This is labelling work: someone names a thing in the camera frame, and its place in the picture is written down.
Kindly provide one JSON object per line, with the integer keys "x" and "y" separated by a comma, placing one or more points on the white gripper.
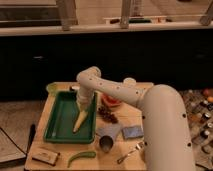
{"x": 84, "y": 99}

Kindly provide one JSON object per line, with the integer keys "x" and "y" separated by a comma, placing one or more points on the yellow banana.
{"x": 77, "y": 125}

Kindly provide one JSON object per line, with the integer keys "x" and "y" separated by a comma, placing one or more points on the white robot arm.
{"x": 167, "y": 139}

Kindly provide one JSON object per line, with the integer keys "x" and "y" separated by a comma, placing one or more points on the green plastic tray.
{"x": 62, "y": 119}

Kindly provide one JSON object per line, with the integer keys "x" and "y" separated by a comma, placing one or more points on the red watermelon slice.
{"x": 110, "y": 101}

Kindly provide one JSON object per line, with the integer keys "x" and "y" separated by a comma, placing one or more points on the metal cup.
{"x": 106, "y": 143}

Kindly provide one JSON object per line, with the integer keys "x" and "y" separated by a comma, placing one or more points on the green chili pepper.
{"x": 85, "y": 154}

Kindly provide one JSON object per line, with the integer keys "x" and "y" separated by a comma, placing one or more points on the wooden board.
{"x": 102, "y": 161}

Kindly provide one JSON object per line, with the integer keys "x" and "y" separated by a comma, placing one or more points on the black marker pen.
{"x": 31, "y": 136}

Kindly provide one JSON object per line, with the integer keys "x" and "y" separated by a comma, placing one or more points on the small wooden block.
{"x": 46, "y": 156}

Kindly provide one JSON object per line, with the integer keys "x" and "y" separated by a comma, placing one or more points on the metal spoon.
{"x": 138, "y": 147}

